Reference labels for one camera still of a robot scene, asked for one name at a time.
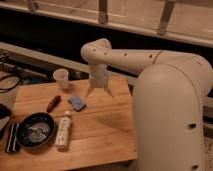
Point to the blue sponge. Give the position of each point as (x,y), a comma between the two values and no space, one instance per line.
(77,103)

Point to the black striped rectangular object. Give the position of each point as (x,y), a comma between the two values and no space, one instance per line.
(12,145)

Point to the black object at left edge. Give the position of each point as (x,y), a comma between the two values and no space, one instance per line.
(5,114)

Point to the metal bracket middle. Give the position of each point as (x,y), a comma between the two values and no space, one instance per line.
(103,14)

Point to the white plastic bottle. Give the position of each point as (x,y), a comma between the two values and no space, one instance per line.
(63,132)

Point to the red brown sausage toy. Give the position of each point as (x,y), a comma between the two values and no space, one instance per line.
(55,101)

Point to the wooden cutting board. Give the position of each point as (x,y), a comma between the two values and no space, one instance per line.
(102,132)

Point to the metal bracket right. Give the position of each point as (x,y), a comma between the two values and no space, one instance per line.
(165,17)

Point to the dark ceramic bowl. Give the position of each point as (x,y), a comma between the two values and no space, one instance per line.
(35,130)

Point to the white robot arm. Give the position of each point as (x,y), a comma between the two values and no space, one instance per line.
(168,99)

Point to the metal bracket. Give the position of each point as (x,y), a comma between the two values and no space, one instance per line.
(32,5)
(103,14)
(165,17)

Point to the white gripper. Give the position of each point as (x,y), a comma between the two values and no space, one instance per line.
(98,78)

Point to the metal bracket left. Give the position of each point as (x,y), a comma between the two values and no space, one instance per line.
(32,5)

